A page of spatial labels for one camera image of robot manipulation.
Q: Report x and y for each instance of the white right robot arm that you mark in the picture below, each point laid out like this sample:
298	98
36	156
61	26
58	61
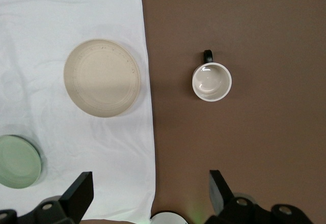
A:
167	219

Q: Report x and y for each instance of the gray beige plate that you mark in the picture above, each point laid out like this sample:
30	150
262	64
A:
102	79

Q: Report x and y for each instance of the green plate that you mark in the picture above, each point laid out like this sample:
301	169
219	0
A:
17	161

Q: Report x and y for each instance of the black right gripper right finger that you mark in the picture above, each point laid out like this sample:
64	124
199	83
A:
219	192

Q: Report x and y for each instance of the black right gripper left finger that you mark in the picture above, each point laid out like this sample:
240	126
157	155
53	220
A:
79	193

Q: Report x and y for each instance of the white cloth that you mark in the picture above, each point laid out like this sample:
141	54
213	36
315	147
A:
76	17

